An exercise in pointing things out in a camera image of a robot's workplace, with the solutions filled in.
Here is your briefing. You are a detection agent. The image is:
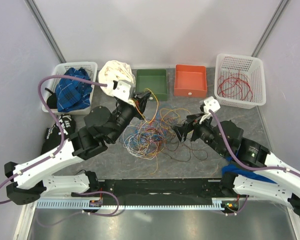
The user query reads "orange drawer box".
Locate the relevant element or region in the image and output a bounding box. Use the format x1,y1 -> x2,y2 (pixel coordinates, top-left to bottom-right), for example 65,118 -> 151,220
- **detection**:
173,64 -> 208,99

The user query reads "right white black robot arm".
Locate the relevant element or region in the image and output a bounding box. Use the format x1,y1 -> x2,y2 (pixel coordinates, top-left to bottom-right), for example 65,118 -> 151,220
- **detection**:
172,113 -> 300,216

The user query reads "multicolour wire pile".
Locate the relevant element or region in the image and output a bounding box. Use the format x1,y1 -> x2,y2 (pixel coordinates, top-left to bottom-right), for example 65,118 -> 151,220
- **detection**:
121,106 -> 209,176

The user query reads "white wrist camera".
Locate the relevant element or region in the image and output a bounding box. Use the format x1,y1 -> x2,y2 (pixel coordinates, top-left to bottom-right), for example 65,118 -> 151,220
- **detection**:
112,80 -> 135,103
199,96 -> 221,115

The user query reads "cream white cloth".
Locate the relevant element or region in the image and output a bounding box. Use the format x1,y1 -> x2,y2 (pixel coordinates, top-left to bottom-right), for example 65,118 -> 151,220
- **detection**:
98,60 -> 136,97

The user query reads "black cloth in basket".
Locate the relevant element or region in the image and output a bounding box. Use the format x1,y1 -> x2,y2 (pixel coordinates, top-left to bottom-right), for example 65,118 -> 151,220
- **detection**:
44,87 -> 58,111

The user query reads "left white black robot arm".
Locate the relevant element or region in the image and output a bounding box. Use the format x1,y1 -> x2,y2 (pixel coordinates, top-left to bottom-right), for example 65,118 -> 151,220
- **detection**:
4,90 -> 151,205

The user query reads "black printed t-shirt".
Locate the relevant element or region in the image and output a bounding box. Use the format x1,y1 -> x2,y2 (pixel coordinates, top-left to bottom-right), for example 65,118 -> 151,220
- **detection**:
40,114 -> 76,155

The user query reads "red wire in basket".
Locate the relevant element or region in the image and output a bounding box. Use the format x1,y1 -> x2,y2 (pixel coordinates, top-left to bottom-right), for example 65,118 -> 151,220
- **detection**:
216,56 -> 254,103

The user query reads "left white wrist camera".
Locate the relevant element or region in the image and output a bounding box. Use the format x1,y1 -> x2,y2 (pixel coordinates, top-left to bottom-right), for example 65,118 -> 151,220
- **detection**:
112,80 -> 135,103

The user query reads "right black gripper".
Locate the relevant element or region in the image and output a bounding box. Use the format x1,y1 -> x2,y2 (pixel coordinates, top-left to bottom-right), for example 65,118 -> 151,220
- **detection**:
170,111 -> 228,157

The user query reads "light blue cable duct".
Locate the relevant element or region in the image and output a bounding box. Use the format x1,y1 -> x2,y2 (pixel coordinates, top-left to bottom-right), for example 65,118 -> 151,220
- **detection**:
35,198 -> 226,211

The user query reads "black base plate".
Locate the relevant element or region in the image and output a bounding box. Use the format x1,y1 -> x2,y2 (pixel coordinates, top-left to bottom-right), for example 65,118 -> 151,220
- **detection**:
86,178 -> 239,198

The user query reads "green drawer box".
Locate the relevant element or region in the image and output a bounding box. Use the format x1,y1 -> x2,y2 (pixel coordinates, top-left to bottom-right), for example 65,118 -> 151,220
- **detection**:
135,69 -> 168,102

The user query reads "yellow wire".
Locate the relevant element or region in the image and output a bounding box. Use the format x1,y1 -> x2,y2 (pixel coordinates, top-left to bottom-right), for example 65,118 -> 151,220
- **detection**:
132,87 -> 160,124

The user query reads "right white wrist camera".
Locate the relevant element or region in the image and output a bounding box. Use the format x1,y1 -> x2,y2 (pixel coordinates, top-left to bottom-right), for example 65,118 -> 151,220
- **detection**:
199,96 -> 221,115

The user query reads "blue plaid cloth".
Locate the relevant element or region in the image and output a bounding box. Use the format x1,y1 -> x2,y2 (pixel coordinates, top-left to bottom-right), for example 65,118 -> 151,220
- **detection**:
55,78 -> 93,113

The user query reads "right white plastic basket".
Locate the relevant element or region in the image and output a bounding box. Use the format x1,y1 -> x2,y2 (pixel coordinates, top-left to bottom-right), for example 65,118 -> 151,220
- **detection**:
214,53 -> 267,109

